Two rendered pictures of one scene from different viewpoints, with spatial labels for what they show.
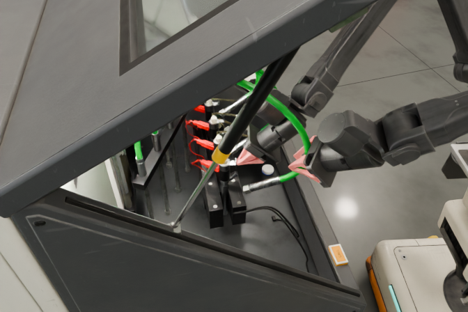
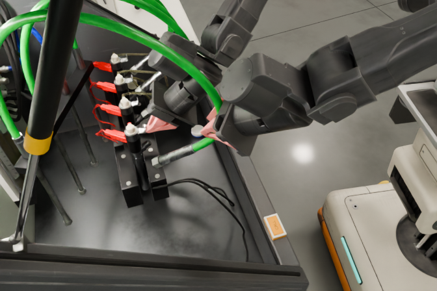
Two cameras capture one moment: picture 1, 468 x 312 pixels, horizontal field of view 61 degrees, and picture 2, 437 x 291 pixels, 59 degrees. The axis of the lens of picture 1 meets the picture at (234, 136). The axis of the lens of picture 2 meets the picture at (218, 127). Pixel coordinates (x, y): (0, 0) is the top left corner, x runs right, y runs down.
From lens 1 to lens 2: 22 cm
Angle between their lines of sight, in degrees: 6
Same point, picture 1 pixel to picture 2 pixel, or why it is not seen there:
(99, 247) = not seen: outside the picture
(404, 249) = (355, 198)
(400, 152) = (330, 106)
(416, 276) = (368, 225)
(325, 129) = (229, 83)
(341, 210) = (291, 162)
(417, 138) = (351, 86)
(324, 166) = (239, 130)
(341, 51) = not seen: outside the picture
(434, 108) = (372, 41)
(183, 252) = (30, 277)
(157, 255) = not seen: outside the picture
